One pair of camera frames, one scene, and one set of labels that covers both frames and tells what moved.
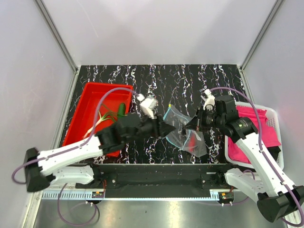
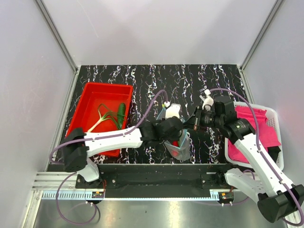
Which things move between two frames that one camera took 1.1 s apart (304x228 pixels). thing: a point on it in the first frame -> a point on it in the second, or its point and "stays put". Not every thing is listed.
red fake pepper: x=192 y=142 -> x=175 y=153
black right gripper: x=197 y=121 stays put
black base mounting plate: x=160 y=181 stays put
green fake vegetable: x=121 y=111 stays put
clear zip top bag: x=182 y=138 -> x=179 y=147
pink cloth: x=269 y=137 stays put
